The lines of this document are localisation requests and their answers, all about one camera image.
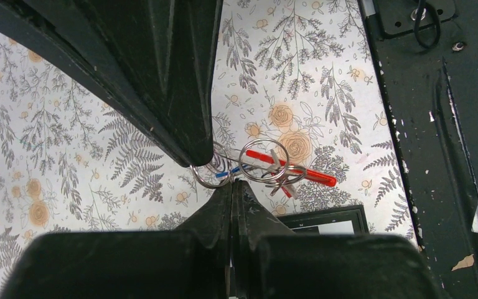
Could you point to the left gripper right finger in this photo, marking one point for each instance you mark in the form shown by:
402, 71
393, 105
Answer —
253, 220

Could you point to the black white chessboard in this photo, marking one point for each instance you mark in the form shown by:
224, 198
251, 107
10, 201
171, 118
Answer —
350, 220

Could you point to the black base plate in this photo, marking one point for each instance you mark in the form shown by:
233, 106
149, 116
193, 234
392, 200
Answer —
427, 69

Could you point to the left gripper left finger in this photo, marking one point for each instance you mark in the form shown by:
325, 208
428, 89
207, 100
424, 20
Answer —
211, 223

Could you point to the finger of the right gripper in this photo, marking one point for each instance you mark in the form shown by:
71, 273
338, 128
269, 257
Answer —
156, 58
90, 70

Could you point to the blue key tag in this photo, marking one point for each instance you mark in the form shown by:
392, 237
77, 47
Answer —
233, 171

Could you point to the keyring with red fob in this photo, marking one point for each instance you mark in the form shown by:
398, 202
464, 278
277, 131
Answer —
276, 173

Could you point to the floral table mat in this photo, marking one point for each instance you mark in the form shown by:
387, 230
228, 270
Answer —
298, 73

